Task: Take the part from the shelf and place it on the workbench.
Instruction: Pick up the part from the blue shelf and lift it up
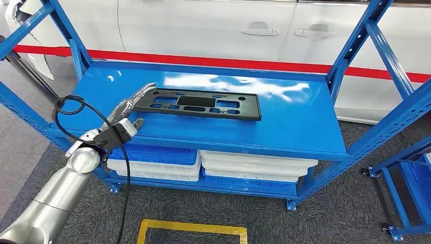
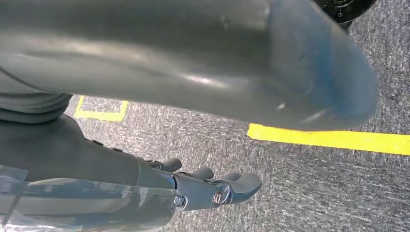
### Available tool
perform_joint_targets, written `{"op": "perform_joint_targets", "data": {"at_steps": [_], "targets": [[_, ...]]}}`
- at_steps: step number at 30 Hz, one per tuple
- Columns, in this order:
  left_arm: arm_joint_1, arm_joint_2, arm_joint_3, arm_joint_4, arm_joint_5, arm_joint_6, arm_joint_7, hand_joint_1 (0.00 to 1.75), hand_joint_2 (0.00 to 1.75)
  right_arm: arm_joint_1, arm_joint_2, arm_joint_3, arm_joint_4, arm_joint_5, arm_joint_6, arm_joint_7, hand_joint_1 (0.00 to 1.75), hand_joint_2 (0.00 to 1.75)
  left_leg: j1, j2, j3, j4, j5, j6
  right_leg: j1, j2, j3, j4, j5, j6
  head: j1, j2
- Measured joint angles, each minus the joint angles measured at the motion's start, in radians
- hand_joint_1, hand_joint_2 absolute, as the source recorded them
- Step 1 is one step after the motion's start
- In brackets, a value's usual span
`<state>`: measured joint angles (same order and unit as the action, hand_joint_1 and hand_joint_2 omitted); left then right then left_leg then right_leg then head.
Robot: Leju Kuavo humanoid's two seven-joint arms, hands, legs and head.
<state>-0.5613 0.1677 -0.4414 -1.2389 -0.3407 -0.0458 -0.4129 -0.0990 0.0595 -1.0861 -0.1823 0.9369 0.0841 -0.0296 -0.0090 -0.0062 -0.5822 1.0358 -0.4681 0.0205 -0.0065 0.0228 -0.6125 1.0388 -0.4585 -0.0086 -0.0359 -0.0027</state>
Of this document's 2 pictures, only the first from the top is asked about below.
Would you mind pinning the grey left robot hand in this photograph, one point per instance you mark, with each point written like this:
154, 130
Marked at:
121, 109

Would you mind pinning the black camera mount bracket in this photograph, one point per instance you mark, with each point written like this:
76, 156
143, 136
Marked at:
111, 139

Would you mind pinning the white car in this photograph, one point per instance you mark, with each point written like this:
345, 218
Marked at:
202, 27

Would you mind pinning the blue plastic bin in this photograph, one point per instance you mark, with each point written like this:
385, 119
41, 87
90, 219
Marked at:
249, 187
151, 155

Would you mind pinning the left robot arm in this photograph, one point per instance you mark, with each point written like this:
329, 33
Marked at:
60, 188

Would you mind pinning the black plastic plate frame part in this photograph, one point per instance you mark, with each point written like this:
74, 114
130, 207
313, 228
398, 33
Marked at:
249, 111

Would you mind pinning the red barrier belt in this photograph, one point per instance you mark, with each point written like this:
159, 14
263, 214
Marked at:
202, 61

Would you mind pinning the blue metal shelf rack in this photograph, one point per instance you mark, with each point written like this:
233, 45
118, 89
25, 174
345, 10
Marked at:
296, 118
397, 202

